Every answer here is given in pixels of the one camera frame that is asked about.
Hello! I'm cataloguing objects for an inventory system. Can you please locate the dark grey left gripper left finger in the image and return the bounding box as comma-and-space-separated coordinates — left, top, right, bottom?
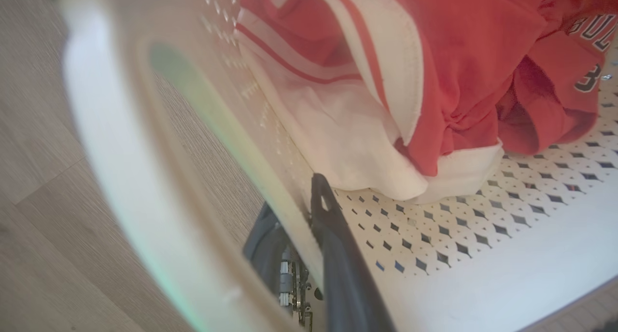
242, 203, 290, 300

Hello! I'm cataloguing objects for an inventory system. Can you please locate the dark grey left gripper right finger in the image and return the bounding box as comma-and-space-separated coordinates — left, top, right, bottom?
310, 173, 396, 332

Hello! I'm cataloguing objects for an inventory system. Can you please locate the white perforated plastic laundry basket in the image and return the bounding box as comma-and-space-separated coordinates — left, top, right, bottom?
57, 0, 618, 332

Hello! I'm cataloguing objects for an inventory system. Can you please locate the red and white striped garment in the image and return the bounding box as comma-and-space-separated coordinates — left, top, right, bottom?
234, 0, 546, 205

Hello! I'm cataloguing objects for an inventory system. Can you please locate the red jersey with lettering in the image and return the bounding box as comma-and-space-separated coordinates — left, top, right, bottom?
463, 0, 618, 155

